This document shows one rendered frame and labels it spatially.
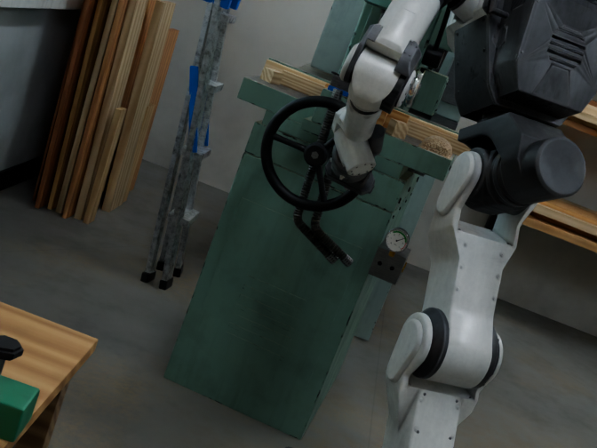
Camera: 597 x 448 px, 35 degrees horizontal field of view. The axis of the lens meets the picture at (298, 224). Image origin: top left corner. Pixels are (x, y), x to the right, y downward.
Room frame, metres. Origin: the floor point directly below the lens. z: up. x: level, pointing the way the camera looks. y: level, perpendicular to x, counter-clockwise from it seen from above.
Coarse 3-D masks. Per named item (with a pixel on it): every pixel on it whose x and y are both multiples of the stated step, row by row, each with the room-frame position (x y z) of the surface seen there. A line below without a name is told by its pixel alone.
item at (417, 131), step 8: (288, 72) 2.68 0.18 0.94; (288, 80) 2.67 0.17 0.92; (296, 80) 2.67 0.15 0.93; (304, 80) 2.67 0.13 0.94; (296, 88) 2.67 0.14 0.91; (304, 88) 2.67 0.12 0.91; (312, 88) 2.66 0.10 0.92; (320, 88) 2.66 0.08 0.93; (416, 128) 2.62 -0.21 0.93; (424, 128) 2.61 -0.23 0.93; (416, 136) 2.61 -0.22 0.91; (424, 136) 2.61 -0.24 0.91; (448, 136) 2.60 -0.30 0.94; (456, 144) 2.60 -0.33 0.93; (464, 144) 2.60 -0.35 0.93; (456, 152) 2.60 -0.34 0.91
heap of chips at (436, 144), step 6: (426, 138) 2.51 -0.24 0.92; (432, 138) 2.50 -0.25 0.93; (438, 138) 2.50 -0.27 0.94; (420, 144) 2.49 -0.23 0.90; (426, 144) 2.47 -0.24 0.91; (432, 144) 2.47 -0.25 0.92; (438, 144) 2.48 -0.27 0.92; (444, 144) 2.48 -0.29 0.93; (432, 150) 2.46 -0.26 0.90; (438, 150) 2.46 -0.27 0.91; (444, 150) 2.47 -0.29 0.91; (450, 150) 2.50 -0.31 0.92; (444, 156) 2.45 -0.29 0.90; (450, 156) 2.50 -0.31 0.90
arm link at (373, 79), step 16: (368, 48) 1.83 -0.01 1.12; (368, 64) 1.80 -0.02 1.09; (384, 64) 1.80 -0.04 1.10; (352, 80) 1.80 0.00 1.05; (368, 80) 1.79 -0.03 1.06; (384, 80) 1.79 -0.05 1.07; (400, 80) 1.79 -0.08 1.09; (352, 96) 1.82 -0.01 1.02; (368, 96) 1.80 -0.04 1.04; (384, 96) 1.79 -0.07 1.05; (352, 112) 1.85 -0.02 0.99; (368, 112) 1.83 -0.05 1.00; (352, 128) 1.90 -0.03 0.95; (368, 128) 1.89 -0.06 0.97
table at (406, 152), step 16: (256, 80) 2.55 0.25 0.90; (240, 96) 2.53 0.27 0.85; (256, 96) 2.53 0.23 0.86; (272, 96) 2.52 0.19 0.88; (288, 96) 2.51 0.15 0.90; (304, 96) 2.61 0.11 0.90; (304, 112) 2.51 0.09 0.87; (304, 128) 2.41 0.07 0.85; (320, 128) 2.40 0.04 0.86; (384, 128) 2.57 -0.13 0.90; (384, 144) 2.47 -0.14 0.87; (400, 144) 2.46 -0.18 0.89; (416, 144) 2.49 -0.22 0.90; (400, 160) 2.46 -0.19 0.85; (416, 160) 2.46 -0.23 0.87; (432, 160) 2.45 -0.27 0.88; (448, 160) 2.44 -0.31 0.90; (432, 176) 2.45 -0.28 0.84
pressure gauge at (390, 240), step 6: (396, 228) 2.39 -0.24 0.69; (402, 228) 2.41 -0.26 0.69; (390, 234) 2.39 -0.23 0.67; (396, 234) 2.39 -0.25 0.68; (402, 234) 2.39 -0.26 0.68; (408, 234) 2.41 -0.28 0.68; (390, 240) 2.39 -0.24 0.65; (402, 240) 2.39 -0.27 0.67; (408, 240) 2.38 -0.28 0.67; (390, 246) 2.39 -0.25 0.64; (396, 246) 2.39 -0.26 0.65; (402, 246) 2.39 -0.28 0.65; (390, 252) 2.41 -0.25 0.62
